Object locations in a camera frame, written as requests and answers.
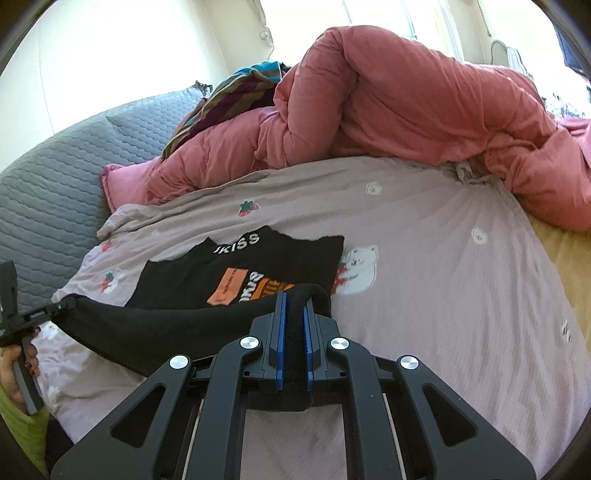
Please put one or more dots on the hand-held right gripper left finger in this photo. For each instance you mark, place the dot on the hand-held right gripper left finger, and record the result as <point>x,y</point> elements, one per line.
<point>280,337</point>

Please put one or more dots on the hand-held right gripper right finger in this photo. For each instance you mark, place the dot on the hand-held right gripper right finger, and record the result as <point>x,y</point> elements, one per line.
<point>308,341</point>

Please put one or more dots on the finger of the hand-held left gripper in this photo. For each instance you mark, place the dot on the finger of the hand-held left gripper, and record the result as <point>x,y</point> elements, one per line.
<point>55,310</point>

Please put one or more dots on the black long-sleeved sweater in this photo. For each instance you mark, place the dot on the black long-sleeved sweater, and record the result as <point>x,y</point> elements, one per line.
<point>184,277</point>

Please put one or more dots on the person's left forearm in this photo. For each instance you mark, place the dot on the person's left forearm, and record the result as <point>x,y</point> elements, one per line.
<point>23,436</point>

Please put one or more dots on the person's left hand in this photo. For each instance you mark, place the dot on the person's left hand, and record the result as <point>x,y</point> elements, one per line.
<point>8,376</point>

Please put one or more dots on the grey quilted bed cover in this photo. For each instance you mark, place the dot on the grey quilted bed cover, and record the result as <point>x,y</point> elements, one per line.
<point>55,184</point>

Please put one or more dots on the pale pink printed bedsheet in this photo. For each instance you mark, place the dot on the pale pink printed bedsheet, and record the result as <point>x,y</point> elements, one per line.
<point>438,300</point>

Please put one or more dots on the striped cloth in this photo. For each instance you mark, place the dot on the striped cloth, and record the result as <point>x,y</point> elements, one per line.
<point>231,92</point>

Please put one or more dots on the pink duvet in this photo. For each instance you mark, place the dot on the pink duvet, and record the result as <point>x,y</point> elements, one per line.
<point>392,92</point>

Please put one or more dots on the yellow sheet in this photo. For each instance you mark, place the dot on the yellow sheet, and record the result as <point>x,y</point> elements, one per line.
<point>572,267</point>

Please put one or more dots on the window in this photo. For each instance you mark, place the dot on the window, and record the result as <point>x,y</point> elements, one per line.
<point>406,16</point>

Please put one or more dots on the floral cloth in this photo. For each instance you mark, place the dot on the floral cloth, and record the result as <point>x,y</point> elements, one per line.
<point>563,104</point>

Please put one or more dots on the dark blue object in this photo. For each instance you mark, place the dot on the dark blue object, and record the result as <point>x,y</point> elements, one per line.
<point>570,50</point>

